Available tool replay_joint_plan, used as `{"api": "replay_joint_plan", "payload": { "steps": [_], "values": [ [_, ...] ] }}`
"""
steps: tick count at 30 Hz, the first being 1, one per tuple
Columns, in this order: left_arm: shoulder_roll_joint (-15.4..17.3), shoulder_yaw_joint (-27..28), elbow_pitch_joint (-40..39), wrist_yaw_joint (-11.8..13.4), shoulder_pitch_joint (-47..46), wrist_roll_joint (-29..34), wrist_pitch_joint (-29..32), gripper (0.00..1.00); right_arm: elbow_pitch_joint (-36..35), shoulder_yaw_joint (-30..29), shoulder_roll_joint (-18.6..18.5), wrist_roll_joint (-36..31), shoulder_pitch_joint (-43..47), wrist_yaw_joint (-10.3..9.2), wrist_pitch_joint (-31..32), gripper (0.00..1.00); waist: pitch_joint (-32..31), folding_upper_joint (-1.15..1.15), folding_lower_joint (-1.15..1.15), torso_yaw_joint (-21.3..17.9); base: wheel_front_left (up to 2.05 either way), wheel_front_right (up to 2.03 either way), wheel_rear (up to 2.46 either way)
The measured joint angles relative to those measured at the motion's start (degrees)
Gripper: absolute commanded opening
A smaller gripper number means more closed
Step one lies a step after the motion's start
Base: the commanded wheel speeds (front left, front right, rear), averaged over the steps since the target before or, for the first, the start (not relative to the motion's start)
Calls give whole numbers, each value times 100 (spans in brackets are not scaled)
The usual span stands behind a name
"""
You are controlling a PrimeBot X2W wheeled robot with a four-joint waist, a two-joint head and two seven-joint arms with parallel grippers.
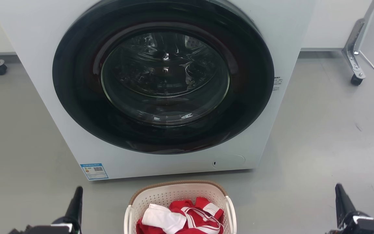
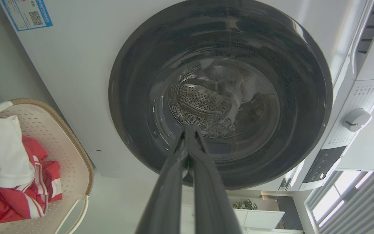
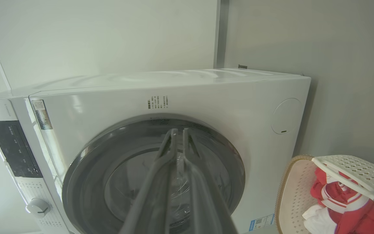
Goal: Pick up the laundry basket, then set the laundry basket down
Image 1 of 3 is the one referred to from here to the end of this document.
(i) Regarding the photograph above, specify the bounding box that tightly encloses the white front-load washing machine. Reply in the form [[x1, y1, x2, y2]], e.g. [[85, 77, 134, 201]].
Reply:
[[0, 0, 317, 181]]

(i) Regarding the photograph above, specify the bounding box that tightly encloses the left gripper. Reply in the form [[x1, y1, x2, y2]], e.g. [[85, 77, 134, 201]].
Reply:
[[8, 186, 84, 234]]

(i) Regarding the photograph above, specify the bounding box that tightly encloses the white garment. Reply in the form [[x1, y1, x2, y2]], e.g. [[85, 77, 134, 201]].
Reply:
[[142, 203, 187, 234]]

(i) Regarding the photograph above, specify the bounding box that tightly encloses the blue energy label sticker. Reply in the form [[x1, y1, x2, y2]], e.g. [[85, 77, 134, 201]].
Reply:
[[80, 163, 109, 180]]

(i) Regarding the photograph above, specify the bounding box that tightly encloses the silver metal stand leg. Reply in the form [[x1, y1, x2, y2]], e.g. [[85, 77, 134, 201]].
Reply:
[[342, 0, 374, 79]]

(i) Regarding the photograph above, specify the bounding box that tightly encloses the red white-striped garment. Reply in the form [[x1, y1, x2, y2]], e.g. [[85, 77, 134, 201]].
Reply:
[[136, 197, 225, 234]]

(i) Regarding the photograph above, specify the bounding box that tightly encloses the white filter cover flap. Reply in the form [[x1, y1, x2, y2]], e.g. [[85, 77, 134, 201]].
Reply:
[[212, 155, 246, 170]]

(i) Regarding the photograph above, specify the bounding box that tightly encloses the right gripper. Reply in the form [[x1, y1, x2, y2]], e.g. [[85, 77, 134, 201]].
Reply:
[[328, 184, 374, 234]]

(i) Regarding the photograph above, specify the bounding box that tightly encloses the black round washer door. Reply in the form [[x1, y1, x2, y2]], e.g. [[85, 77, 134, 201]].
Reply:
[[52, 0, 275, 155]]

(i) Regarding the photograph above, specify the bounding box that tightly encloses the cream perforated laundry basket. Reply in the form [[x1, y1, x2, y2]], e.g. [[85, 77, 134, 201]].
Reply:
[[124, 180, 237, 234]]

